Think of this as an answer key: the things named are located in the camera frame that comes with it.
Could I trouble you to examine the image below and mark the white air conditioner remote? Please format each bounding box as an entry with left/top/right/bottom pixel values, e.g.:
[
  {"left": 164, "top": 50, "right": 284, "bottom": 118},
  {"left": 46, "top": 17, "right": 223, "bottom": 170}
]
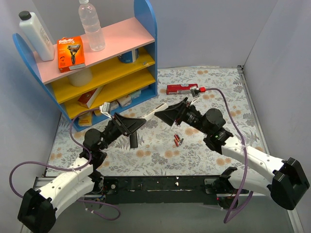
[{"left": 142, "top": 103, "right": 168, "bottom": 121}]

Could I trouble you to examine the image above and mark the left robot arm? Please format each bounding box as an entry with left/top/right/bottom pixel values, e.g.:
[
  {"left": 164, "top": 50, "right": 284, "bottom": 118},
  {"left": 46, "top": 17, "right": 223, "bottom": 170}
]
[{"left": 17, "top": 113, "right": 152, "bottom": 233}]

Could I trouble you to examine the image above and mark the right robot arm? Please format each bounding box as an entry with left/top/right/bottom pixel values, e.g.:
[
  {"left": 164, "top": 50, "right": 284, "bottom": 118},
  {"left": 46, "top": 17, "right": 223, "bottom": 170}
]
[{"left": 155, "top": 99, "right": 310, "bottom": 210}]

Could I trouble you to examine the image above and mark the red toothpaste box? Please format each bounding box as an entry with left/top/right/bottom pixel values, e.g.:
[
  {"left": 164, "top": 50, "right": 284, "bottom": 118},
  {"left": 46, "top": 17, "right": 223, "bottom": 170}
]
[{"left": 166, "top": 83, "right": 198, "bottom": 95}]

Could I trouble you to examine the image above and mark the white snack packet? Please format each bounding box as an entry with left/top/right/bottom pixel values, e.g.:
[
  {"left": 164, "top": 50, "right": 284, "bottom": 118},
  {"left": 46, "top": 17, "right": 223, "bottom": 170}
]
[{"left": 117, "top": 95, "right": 132, "bottom": 107}]

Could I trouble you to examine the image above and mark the green sponge pack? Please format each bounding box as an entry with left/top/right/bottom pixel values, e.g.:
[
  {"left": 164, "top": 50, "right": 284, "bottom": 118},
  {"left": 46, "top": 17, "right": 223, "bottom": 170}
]
[{"left": 129, "top": 90, "right": 141, "bottom": 100}]

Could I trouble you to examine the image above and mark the yellow snack packet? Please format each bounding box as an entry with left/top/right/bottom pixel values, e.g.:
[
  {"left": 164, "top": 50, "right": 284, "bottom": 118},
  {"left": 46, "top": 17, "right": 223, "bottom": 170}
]
[{"left": 78, "top": 112, "right": 92, "bottom": 127}]

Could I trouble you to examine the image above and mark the red white book box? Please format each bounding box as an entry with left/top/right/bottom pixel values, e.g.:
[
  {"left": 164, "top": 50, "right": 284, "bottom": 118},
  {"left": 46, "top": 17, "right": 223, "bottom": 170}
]
[{"left": 78, "top": 86, "right": 103, "bottom": 109}]

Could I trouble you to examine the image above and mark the blue pink yellow shelf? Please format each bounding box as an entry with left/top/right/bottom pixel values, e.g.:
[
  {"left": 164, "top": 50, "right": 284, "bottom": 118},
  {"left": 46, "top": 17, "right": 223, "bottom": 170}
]
[{"left": 13, "top": 0, "right": 157, "bottom": 131}]

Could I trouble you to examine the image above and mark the white cylindrical container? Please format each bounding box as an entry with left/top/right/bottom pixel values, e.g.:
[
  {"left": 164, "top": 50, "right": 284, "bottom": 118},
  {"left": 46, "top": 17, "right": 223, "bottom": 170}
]
[{"left": 68, "top": 68, "right": 93, "bottom": 87}]

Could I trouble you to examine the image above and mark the blue white can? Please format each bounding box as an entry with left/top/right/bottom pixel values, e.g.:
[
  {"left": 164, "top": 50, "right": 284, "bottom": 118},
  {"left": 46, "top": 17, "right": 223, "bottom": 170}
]
[{"left": 118, "top": 49, "right": 139, "bottom": 64}]

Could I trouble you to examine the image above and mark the orange razor box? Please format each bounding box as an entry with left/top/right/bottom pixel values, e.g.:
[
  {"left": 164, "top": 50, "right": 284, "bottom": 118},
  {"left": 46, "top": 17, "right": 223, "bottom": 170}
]
[{"left": 57, "top": 36, "right": 86, "bottom": 73}]

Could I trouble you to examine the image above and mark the clear plastic water bottle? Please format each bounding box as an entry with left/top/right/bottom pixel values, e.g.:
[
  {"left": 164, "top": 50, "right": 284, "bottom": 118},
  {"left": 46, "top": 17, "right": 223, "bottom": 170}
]
[{"left": 78, "top": 0, "right": 105, "bottom": 51}]

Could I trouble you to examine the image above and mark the white bottle black cap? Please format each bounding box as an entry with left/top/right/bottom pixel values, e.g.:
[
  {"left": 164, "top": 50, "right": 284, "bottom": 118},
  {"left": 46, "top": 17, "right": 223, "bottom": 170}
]
[{"left": 18, "top": 11, "right": 54, "bottom": 62}]

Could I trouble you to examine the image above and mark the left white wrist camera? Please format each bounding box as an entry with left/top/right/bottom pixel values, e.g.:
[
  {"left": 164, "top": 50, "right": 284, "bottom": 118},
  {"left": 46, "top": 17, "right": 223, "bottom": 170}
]
[{"left": 99, "top": 102, "right": 112, "bottom": 119}]

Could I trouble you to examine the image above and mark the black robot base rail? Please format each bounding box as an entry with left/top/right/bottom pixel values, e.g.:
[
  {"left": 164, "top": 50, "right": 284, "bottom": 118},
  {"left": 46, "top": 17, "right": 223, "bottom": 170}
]
[{"left": 80, "top": 174, "right": 246, "bottom": 211}]

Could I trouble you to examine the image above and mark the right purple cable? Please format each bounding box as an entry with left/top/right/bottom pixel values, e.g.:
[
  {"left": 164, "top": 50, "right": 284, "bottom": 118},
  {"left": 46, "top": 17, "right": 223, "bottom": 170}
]
[{"left": 205, "top": 87, "right": 254, "bottom": 224}]

